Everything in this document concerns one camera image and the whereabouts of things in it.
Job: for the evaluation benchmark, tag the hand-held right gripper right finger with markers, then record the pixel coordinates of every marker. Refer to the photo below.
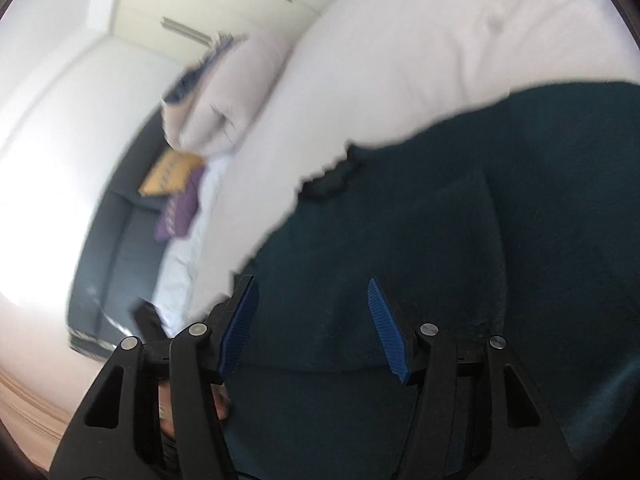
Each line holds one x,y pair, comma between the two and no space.
387,330

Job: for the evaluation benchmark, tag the white pillow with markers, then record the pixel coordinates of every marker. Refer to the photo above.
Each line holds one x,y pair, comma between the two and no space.
240,95

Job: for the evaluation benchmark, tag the purple cushion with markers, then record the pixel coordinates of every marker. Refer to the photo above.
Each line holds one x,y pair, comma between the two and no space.
180,215

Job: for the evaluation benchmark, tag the blue patterned pillow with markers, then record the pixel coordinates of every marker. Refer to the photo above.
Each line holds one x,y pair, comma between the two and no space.
197,72

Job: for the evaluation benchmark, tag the yellow cushion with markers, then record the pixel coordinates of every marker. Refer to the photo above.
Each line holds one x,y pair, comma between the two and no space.
167,175

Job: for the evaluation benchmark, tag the white bed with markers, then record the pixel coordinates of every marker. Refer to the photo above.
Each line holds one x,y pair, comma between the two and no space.
400,60

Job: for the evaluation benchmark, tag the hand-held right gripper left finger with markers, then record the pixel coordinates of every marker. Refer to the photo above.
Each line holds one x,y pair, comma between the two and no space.
239,325

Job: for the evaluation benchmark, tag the dark green pillow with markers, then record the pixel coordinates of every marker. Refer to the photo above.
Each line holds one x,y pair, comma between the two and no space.
425,230

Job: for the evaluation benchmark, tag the dark grey sofa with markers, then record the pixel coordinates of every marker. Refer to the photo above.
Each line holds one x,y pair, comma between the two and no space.
125,260

